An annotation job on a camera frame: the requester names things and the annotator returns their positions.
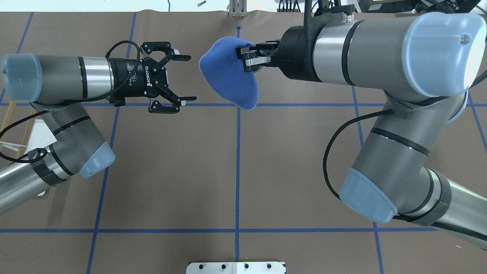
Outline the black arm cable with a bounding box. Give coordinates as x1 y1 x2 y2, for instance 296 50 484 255
323 68 487 233
0 40 142 163

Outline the blue towel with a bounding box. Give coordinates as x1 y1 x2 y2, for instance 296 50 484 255
199 36 258 110

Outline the aluminium frame post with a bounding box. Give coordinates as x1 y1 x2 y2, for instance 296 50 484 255
227 0 248 18

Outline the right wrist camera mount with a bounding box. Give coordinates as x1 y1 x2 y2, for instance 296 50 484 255
303 0 355 44

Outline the white camera mast pedestal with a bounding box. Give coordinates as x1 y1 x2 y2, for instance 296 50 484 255
186 261 287 274

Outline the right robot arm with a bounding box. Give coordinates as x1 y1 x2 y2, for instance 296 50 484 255
236 12 486 250

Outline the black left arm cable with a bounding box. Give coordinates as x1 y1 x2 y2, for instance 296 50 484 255
0 40 142 163

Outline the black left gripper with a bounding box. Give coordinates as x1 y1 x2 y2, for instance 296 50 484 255
108 41 197 114

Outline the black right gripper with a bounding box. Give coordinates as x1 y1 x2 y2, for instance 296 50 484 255
236 26 317 82

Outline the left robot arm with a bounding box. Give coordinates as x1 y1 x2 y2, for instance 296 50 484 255
0 40 196 213

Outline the wooden towel rack frame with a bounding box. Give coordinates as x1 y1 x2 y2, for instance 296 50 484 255
0 100 35 153

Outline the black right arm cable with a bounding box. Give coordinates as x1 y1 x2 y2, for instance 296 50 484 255
323 68 487 233

